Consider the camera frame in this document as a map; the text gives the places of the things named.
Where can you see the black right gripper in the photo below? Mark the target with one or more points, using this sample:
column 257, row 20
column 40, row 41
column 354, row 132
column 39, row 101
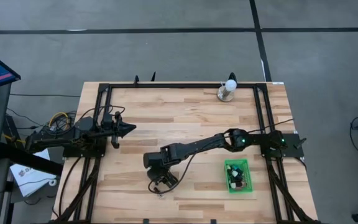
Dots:
column 162, row 158

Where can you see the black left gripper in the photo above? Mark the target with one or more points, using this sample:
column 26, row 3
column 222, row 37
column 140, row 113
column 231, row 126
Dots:
column 112, row 129

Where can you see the white nail polish bottle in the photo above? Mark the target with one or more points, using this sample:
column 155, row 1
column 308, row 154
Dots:
column 233, row 185

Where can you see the pale mint nail polish bottle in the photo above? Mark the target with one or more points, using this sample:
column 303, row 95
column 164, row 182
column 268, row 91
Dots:
column 235, row 174

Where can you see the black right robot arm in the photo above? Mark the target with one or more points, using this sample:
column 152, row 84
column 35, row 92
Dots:
column 204, row 144

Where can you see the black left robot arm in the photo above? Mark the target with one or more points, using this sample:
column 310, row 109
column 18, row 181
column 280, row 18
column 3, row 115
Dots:
column 57, row 141

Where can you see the black table clamp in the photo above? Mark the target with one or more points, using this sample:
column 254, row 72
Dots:
column 213, row 221
column 153, row 77
column 145, row 221
column 136, row 80
column 232, row 77

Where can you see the green plastic basket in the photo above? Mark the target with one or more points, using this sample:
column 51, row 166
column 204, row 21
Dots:
column 249, row 177

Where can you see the white printed paper bag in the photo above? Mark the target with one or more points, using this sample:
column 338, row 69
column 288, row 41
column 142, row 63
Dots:
column 30, row 175

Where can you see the white bulb on metal stand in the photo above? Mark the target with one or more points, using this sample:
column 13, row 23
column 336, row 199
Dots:
column 230, row 85

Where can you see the white label sticker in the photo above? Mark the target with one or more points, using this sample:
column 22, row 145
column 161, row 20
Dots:
column 278, row 83

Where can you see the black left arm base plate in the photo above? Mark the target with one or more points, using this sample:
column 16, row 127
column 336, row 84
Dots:
column 82, row 152

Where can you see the black aluminium table frame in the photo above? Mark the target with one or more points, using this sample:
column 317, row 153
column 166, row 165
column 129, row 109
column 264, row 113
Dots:
column 182, row 85

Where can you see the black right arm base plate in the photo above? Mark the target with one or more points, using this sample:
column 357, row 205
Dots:
column 292, row 146

